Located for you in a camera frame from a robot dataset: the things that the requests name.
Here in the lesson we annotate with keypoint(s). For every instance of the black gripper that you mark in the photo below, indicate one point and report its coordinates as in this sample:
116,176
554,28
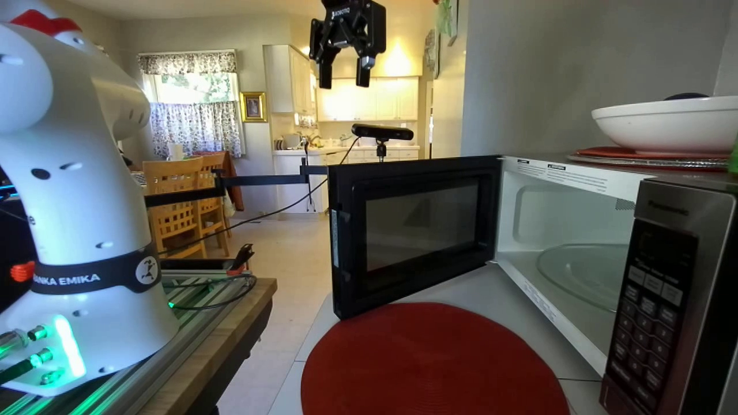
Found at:
357,23

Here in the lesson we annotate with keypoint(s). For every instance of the microwave door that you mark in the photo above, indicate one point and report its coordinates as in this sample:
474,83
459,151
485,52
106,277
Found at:
401,227

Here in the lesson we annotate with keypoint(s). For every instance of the stainless steel microwave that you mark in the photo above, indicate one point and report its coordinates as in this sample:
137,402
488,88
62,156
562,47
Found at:
636,271

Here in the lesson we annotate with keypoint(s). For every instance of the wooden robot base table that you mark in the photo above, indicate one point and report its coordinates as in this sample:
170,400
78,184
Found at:
219,322

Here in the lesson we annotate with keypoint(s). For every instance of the white refrigerator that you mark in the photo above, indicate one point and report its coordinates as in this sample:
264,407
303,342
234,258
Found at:
256,159

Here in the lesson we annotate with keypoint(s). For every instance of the patterned window curtain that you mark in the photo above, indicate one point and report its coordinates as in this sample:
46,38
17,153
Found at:
193,103

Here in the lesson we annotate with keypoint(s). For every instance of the wooden chair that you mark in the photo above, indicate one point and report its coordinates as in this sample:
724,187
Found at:
181,211

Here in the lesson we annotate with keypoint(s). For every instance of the orange black clamp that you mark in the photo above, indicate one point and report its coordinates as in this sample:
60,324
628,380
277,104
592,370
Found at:
241,258

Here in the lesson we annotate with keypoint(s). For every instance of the round red placemat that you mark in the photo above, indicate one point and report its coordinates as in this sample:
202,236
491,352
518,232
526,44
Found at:
422,357

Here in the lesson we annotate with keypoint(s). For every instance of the white bowl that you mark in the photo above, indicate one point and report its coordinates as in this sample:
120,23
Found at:
675,124

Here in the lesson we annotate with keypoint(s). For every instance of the black stereo camera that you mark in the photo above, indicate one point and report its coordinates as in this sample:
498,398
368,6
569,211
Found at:
381,137

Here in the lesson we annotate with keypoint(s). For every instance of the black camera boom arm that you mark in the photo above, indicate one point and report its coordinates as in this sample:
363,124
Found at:
238,182

